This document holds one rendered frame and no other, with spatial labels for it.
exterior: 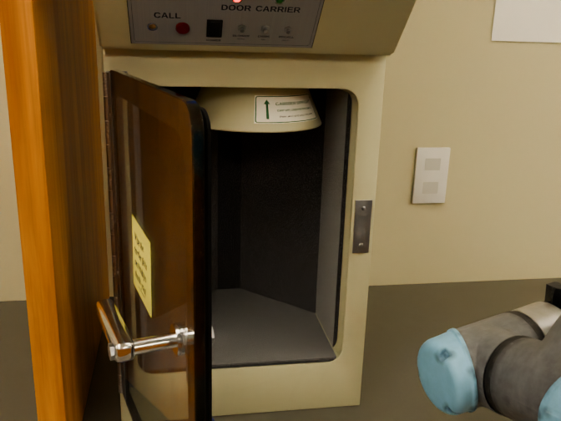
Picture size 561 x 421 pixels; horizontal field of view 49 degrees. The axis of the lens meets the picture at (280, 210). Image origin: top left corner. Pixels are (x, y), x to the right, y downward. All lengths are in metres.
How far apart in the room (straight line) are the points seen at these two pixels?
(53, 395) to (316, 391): 0.34
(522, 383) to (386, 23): 0.38
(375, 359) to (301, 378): 0.19
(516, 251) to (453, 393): 0.84
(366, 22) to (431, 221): 0.70
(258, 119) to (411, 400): 0.45
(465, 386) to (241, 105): 0.40
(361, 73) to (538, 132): 0.68
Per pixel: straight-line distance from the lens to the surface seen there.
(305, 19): 0.66
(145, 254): 0.58
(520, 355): 0.58
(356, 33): 0.69
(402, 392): 0.95
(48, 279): 0.69
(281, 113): 0.75
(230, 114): 0.75
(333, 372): 0.86
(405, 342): 1.07
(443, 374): 0.61
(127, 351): 0.49
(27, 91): 0.64
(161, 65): 0.71
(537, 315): 0.67
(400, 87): 1.23
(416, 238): 1.31
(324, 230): 0.89
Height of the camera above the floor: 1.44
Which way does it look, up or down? 17 degrees down
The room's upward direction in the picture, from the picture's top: 2 degrees clockwise
